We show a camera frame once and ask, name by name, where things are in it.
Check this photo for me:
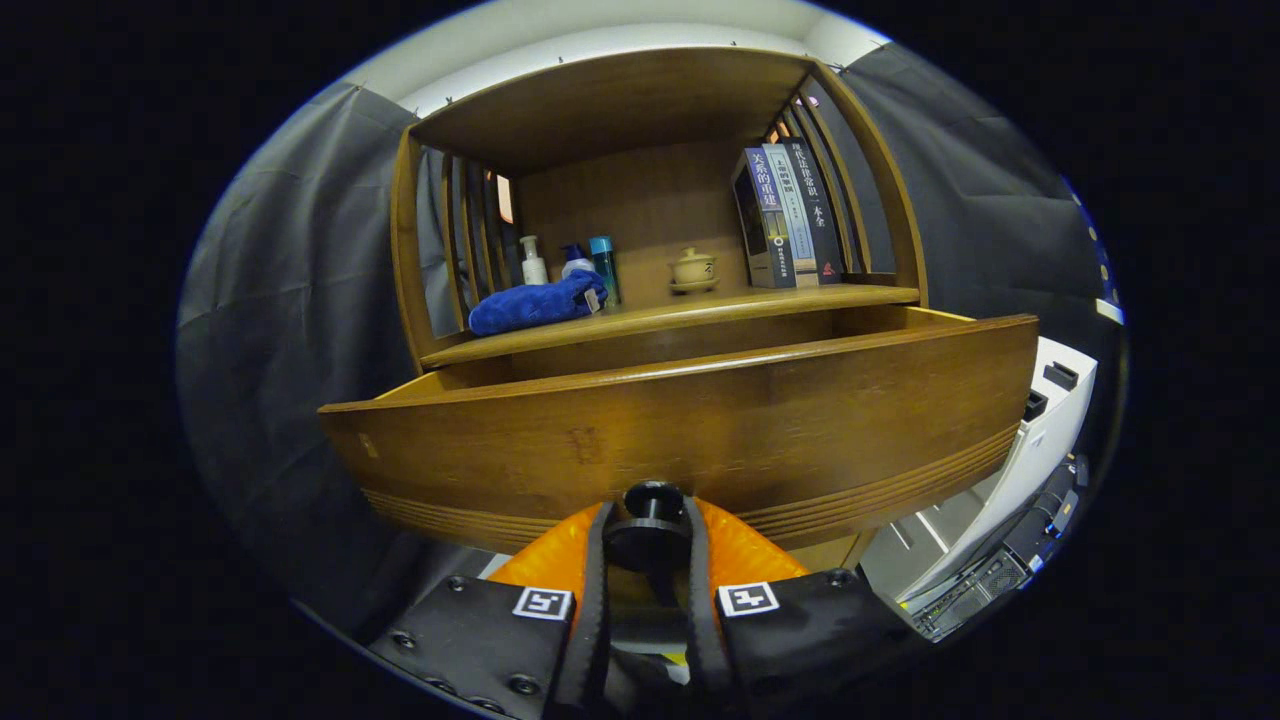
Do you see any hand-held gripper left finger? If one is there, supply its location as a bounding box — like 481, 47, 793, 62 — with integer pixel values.
368, 500, 613, 720

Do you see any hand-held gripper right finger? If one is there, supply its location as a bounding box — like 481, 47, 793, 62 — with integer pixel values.
683, 497, 936, 720

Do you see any wooden drawer with black knob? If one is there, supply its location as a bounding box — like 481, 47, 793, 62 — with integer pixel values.
318, 305, 1041, 573

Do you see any wooden countertop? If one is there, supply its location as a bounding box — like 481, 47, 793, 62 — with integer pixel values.
420, 283, 921, 369

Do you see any wooden cabinet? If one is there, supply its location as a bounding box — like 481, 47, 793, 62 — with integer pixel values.
390, 45, 931, 576

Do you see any black electronic device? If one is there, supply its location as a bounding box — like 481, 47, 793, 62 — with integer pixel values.
905, 455, 1091, 643

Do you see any white box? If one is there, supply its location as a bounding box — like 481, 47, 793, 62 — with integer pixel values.
860, 335, 1099, 601

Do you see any blue folded towel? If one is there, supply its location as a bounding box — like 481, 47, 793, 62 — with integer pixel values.
468, 268, 609, 337

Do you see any beige lidded teacup with saucer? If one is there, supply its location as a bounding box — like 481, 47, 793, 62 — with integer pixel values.
668, 246, 719, 295

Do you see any teal bottle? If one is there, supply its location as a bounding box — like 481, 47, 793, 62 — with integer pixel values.
588, 236, 621, 306

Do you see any light grey spine book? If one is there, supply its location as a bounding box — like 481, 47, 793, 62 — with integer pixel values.
762, 143, 821, 288

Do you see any black backdrop cloth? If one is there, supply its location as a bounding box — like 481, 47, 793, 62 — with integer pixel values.
175, 40, 1126, 621

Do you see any black spine book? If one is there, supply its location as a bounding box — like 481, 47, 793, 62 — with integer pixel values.
780, 137, 846, 286

